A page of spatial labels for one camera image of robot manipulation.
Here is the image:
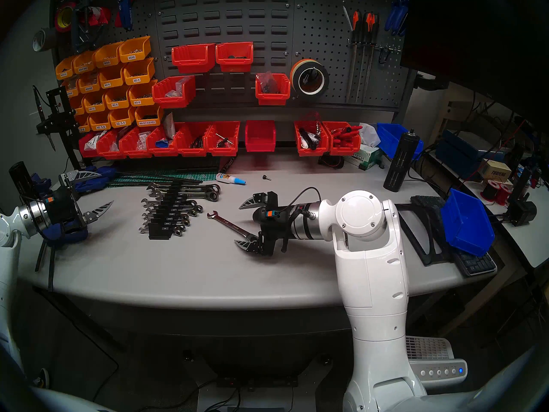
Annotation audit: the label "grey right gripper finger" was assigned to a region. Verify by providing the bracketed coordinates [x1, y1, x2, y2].
[239, 191, 279, 211]
[234, 233, 275, 257]

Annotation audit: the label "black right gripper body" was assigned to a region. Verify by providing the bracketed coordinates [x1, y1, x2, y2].
[252, 204, 297, 245]

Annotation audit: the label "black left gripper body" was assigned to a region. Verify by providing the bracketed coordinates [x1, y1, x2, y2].
[41, 186, 88, 236]

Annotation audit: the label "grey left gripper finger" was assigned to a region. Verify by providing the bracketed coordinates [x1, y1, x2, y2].
[81, 200, 114, 225]
[60, 169, 103, 188]

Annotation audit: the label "green cutting mat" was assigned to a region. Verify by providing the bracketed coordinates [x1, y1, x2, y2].
[105, 170, 219, 188]

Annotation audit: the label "black helping hand stand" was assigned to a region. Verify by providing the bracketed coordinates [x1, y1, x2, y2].
[33, 86, 84, 169]

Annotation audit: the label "yellow screw bin M2.5-5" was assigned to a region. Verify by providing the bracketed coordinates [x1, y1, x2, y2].
[109, 107, 137, 129]

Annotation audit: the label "black wrench holder rack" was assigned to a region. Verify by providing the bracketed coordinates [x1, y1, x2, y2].
[148, 182, 185, 241]

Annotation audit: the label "yellow screw bin M3-8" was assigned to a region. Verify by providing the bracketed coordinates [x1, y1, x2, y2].
[104, 87, 131, 110]

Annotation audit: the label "yellow screw bin M4 HEX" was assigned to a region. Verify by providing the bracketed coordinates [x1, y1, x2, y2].
[135, 104, 164, 127]

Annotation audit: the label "yellow screw bin M3-6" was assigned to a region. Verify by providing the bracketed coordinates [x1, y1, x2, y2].
[128, 80, 158, 107]

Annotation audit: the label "yellow screw bin M4-6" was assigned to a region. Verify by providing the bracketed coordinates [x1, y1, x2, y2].
[99, 65, 127, 89]

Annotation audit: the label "green white glove box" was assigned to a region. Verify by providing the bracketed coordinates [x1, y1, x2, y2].
[344, 144, 384, 171]

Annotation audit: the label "yellow screw bin M3-4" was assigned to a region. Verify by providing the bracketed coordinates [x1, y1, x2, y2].
[124, 58, 156, 85]

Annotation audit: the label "yellow screw bin M3X8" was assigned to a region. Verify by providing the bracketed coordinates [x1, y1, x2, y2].
[94, 42, 123, 68]

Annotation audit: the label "white plastic bag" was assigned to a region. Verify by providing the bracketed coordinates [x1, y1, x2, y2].
[358, 123, 381, 148]

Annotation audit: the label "large orange white tape roll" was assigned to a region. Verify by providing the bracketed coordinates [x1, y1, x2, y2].
[290, 58, 330, 99]

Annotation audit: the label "yellow screw bin M3X6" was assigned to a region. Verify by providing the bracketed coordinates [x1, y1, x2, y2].
[118, 36, 152, 63]

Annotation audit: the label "black water bottle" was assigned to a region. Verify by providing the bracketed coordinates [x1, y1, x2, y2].
[383, 129, 422, 193]

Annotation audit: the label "black metal clamp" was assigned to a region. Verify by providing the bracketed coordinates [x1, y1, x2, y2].
[70, 0, 108, 53]

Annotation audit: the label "blue storage bin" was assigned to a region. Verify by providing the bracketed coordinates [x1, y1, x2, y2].
[440, 188, 496, 257]
[377, 123, 425, 161]

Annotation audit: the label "red yellow tape roll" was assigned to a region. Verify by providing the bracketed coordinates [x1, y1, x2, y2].
[54, 3, 78, 33]

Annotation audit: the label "black pegboard hook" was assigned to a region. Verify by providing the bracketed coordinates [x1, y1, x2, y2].
[377, 46, 401, 65]

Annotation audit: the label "dark blue crate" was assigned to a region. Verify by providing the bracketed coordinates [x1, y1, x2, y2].
[435, 129, 507, 180]

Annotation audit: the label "black keyboard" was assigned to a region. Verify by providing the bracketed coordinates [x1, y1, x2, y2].
[410, 195, 498, 278]

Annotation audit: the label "white air purifier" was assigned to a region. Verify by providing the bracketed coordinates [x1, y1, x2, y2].
[405, 336, 468, 390]

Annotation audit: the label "small cardboard box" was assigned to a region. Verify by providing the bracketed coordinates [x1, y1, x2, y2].
[477, 159, 513, 183]

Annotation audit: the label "black power adapter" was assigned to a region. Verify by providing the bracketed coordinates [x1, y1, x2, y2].
[506, 167, 538, 227]

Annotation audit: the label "black monitor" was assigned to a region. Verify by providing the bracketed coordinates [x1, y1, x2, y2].
[400, 0, 549, 128]

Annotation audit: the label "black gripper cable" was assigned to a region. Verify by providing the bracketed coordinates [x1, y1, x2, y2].
[283, 187, 322, 253]

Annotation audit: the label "red handled tools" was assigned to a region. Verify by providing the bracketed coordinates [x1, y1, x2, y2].
[331, 124, 363, 143]

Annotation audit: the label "grey duct tape roll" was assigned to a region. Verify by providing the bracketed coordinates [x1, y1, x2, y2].
[32, 28, 58, 52]

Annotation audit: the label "orange black handled screwdriver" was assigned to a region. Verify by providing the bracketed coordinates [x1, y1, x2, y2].
[364, 13, 380, 103]
[345, 11, 362, 103]
[355, 12, 373, 103]

